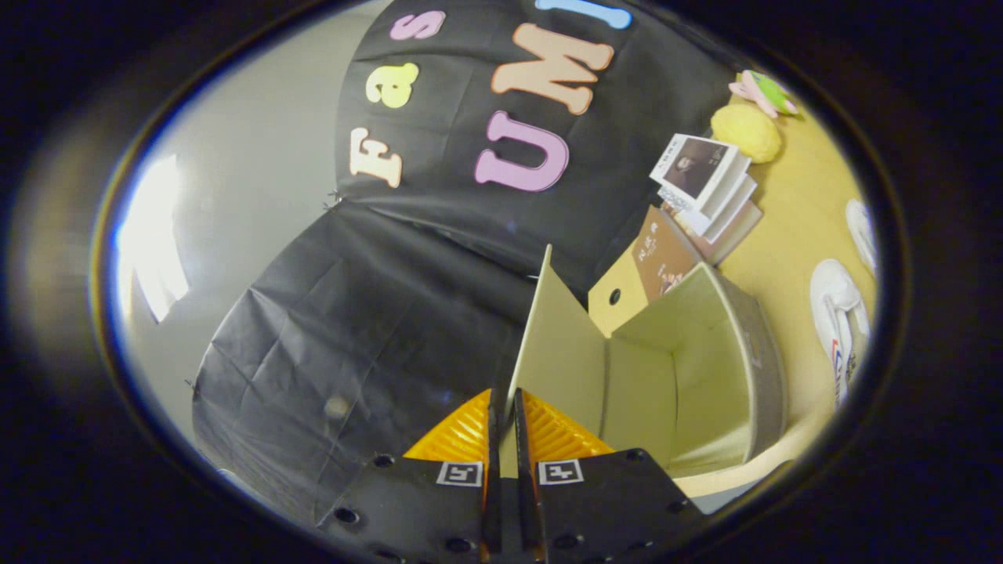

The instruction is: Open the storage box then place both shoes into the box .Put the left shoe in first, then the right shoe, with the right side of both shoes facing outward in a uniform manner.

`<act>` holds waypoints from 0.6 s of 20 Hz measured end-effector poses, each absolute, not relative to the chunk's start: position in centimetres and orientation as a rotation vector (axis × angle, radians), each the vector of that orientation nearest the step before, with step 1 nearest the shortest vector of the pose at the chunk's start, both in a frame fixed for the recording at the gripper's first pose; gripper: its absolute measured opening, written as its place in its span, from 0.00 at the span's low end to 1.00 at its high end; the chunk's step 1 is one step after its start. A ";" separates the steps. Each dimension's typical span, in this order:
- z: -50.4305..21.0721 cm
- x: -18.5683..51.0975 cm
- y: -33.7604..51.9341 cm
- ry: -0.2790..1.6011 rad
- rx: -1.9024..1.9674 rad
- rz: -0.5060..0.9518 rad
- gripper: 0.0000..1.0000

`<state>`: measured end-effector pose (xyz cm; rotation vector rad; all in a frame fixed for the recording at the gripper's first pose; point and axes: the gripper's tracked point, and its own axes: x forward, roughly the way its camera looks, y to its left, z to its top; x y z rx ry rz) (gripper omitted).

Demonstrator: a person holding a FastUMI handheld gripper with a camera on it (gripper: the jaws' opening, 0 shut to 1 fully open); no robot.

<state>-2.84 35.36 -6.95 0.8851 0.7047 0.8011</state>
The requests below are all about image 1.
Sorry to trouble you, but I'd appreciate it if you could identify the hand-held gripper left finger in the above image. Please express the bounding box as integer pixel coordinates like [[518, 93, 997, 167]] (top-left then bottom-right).
[[316, 388, 502, 564]]

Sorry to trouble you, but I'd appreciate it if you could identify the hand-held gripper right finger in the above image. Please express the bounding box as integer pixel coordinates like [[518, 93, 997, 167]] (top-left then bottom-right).
[[501, 388, 706, 564]]

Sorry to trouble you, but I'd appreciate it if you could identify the grey fabric storage box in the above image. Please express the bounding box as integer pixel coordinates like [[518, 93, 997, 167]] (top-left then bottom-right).
[[501, 244, 788, 480]]

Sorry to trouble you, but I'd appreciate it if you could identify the white canvas shoe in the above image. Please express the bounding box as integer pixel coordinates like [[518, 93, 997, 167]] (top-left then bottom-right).
[[809, 258, 871, 408], [845, 199, 878, 275]]

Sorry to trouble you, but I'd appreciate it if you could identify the black backdrop cloth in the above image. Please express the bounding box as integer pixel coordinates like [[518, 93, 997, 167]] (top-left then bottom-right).
[[192, 0, 753, 526]]

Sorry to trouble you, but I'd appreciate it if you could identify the brown booklet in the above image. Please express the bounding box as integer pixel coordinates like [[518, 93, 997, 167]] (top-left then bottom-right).
[[632, 205, 702, 302]]

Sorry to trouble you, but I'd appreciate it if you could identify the white book with dark cover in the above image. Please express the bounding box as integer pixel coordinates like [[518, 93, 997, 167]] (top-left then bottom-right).
[[649, 133, 751, 212]]

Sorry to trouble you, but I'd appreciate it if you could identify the yellow plush cushion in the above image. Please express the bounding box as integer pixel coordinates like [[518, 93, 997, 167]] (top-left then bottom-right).
[[711, 103, 783, 164]]

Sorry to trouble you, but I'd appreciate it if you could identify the pink and green plush toy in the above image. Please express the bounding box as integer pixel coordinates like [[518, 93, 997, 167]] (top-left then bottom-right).
[[729, 69, 800, 118]]

